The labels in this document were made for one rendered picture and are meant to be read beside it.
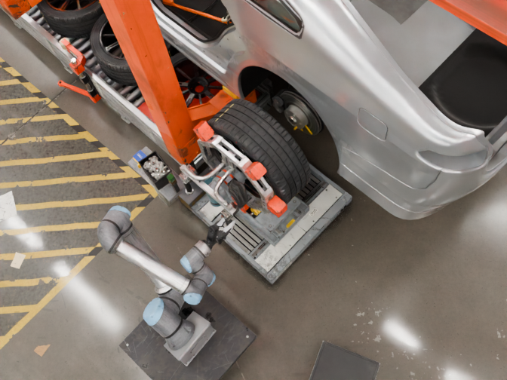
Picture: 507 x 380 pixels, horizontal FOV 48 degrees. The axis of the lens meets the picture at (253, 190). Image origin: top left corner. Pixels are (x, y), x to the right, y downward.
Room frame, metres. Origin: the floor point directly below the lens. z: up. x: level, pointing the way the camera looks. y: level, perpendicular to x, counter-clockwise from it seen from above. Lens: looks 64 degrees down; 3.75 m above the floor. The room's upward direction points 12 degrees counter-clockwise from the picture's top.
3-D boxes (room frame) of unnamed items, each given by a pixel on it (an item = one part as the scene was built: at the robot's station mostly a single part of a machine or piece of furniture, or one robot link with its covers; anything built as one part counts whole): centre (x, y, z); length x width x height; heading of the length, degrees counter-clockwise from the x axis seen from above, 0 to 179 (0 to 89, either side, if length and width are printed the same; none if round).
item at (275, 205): (1.26, -0.11, 0.85); 0.09 x 0.08 x 0.07; 36
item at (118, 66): (3.04, 0.65, 0.39); 0.66 x 0.66 x 0.24
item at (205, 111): (2.12, 0.11, 0.69); 0.52 x 0.17 x 0.35; 126
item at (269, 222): (1.61, -0.06, 0.32); 0.40 x 0.30 x 0.28; 36
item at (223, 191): (1.47, 0.14, 0.85); 0.21 x 0.14 x 0.14; 126
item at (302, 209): (1.61, -0.06, 0.13); 0.50 x 0.36 x 0.10; 36
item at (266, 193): (1.52, 0.08, 0.85); 0.54 x 0.07 x 0.54; 36
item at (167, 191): (1.85, 0.60, 0.44); 0.43 x 0.17 x 0.03; 36
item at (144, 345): (0.75, 0.58, 0.15); 0.60 x 0.60 x 0.30; 37
